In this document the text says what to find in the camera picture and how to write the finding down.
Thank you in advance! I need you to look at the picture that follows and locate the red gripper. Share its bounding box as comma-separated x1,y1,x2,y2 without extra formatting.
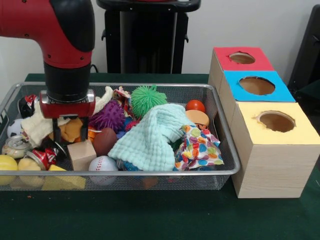
39,89,97,146

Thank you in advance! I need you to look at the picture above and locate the crushed red black can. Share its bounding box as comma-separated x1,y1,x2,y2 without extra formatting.
26,147,67,171

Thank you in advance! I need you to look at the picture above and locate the silver mesh bin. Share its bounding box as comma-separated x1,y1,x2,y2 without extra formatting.
0,81,242,192

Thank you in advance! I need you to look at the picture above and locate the wooden box with three holes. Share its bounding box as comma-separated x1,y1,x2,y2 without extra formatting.
207,46,320,199

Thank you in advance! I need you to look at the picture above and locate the cream waffle cloth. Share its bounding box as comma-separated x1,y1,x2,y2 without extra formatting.
21,86,114,148

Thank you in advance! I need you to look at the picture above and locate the brown toy football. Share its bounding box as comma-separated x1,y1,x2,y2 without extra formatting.
92,127,118,157

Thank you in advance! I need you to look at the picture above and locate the purple spiky ball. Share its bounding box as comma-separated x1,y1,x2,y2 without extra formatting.
88,99,126,132

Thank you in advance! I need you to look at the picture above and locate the white baseball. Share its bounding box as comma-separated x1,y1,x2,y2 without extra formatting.
88,155,119,185

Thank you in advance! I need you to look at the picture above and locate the small soccer ball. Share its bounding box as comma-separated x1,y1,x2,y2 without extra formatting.
6,118,26,138

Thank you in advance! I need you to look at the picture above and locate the yellow ball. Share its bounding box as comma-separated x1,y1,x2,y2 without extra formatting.
0,154,19,186

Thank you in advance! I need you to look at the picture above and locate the mint green waffle cloth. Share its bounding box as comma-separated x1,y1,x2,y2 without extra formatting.
107,103,196,172

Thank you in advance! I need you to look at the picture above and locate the green puffer ball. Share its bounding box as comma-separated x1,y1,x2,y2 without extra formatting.
130,84,167,117

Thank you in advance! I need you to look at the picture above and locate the dark green table cloth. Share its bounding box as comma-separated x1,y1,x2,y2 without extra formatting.
0,72,320,240
296,81,320,121

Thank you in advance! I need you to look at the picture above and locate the colourful dotted cloth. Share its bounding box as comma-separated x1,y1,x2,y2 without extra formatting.
173,124,225,171

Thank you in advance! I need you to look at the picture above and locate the black upright panel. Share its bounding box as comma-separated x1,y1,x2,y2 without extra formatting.
287,4,320,87

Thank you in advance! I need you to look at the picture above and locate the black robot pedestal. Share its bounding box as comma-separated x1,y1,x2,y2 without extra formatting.
96,0,202,75

